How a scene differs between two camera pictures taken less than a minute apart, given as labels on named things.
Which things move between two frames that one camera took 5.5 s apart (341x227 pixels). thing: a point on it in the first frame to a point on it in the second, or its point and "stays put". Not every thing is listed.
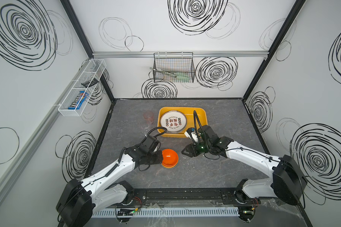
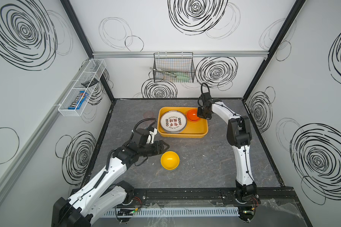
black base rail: x=184 y=196 stays put
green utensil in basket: x=178 y=75 stays put
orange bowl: x=170 y=157 to x=192 y=115
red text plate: x=174 y=121 stays put
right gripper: x=193 y=149 to x=202 y=112
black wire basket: x=173 y=67 stays put
